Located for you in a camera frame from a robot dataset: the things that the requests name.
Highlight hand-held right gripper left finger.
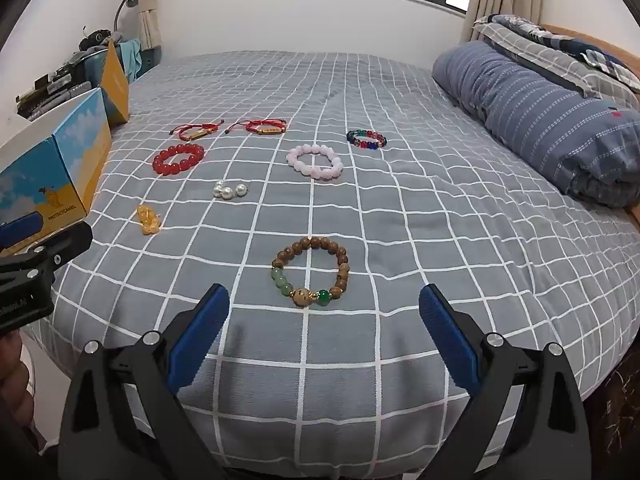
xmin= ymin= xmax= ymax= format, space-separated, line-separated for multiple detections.
xmin=57 ymin=282 xmax=231 ymax=480

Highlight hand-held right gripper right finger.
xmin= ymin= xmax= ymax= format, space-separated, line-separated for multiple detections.
xmin=419 ymin=283 xmax=593 ymax=480

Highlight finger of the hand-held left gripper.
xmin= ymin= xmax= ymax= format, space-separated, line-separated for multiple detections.
xmin=0 ymin=211 xmax=42 ymax=251
xmin=0 ymin=221 xmax=94 ymax=288

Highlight white cardboard box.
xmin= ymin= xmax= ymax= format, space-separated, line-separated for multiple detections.
xmin=0 ymin=40 xmax=131 ymax=256

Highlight yellow amber charm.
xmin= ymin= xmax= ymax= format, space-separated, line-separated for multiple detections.
xmin=136 ymin=204 xmax=163 ymax=235

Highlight wooden and jade bead bracelet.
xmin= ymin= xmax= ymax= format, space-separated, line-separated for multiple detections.
xmin=271 ymin=236 xmax=350 ymax=309

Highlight red bead bracelet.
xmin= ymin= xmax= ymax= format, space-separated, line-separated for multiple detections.
xmin=152 ymin=143 xmax=206 ymax=177

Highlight white pearl earrings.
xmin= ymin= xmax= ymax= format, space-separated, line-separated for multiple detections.
xmin=212 ymin=180 xmax=249 ymax=201

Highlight pink bead bracelet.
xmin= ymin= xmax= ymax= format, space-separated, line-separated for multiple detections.
xmin=286 ymin=143 xmax=345 ymax=181

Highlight multicolour glass bead bracelet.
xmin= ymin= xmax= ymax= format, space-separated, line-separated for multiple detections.
xmin=346 ymin=129 xmax=388 ymax=151

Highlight person's left hand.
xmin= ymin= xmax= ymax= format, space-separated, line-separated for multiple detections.
xmin=0 ymin=332 xmax=34 ymax=431

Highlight grey checked bedsheet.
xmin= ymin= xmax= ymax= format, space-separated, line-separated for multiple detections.
xmin=25 ymin=50 xmax=640 ymax=480

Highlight teal cloth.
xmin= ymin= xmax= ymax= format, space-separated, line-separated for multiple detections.
xmin=120 ymin=40 xmax=144 ymax=83

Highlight black bag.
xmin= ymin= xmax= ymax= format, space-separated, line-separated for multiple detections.
xmin=77 ymin=27 xmax=126 ymax=53

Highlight blue striped pillow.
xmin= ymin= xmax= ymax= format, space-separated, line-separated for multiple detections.
xmin=431 ymin=40 xmax=640 ymax=208

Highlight folded striped blanket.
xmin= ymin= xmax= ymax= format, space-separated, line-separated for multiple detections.
xmin=472 ymin=20 xmax=640 ymax=100

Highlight navy plaid pillow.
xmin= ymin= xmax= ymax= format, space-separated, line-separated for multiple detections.
xmin=492 ymin=12 xmax=640 ymax=92

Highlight wooden headboard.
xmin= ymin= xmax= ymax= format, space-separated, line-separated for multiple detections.
xmin=542 ymin=24 xmax=640 ymax=77

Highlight red cord bracelet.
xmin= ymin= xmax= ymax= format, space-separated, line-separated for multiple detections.
xmin=226 ymin=117 xmax=288 ymax=137
xmin=170 ymin=120 xmax=226 ymax=142

